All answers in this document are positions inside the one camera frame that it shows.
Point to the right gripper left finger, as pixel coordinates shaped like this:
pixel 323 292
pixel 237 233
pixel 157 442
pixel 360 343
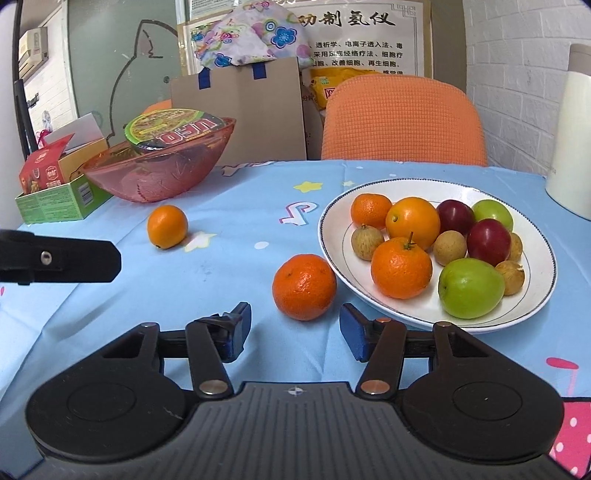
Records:
pixel 213 341

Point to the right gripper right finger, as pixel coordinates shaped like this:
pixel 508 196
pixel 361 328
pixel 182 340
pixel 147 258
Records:
pixel 380 344

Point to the stemmed tangerine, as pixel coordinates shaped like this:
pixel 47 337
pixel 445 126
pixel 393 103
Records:
pixel 400 268

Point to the green apple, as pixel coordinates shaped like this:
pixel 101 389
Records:
pixel 492 209
pixel 470 288

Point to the orange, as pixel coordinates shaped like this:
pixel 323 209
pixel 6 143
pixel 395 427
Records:
pixel 414 216
pixel 167 226

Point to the small tangerine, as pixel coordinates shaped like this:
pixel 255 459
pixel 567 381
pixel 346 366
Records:
pixel 371 210

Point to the dark red plum back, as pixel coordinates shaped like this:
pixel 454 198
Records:
pixel 456 216

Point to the dark red plum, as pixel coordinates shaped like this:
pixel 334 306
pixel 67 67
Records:
pixel 456 216
pixel 489 241

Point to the dark red plum front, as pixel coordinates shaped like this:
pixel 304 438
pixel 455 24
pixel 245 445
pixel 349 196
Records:
pixel 489 241

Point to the green cardboard box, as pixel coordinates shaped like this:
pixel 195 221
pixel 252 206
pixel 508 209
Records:
pixel 74 200

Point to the red snack packet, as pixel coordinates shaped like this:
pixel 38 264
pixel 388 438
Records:
pixel 41 169

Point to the pink glass bowl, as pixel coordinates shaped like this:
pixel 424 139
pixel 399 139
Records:
pixel 158 174

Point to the instant noodle cup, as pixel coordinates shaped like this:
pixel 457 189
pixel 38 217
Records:
pixel 164 128

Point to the orange chair far left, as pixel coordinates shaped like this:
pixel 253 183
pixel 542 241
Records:
pixel 161 105

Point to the orange chair near plate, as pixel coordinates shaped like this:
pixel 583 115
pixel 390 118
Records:
pixel 402 118

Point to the brown cardboard box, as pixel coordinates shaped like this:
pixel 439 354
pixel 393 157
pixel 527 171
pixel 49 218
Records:
pixel 275 115

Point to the white thermos jug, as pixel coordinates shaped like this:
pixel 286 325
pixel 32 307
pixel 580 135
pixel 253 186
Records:
pixel 568 179

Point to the yellow snack bag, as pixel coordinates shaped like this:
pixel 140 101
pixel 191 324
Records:
pixel 324 80

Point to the chinese text poster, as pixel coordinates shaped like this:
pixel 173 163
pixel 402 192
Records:
pixel 392 37

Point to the floral fabric bundle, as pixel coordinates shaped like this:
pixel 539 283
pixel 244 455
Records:
pixel 257 31

